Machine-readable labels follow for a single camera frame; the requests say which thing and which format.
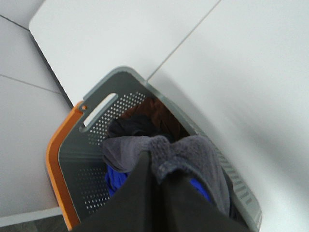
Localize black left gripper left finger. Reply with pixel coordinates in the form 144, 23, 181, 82
73, 152, 157, 232

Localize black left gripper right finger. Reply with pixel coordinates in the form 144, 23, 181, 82
154, 174, 249, 232

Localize dark grey towel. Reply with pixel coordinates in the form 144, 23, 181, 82
102, 135, 230, 215

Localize blue cloth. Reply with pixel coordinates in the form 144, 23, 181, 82
105, 165, 211, 203

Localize grey perforated laundry basket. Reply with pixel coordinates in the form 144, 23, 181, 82
58, 67, 262, 232

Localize black cloth in basket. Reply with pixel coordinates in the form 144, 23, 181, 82
107, 115, 175, 142

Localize brown cloth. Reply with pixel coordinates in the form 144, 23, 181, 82
120, 97, 189, 141

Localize orange basket handle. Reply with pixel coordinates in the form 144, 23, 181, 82
46, 101, 83, 231

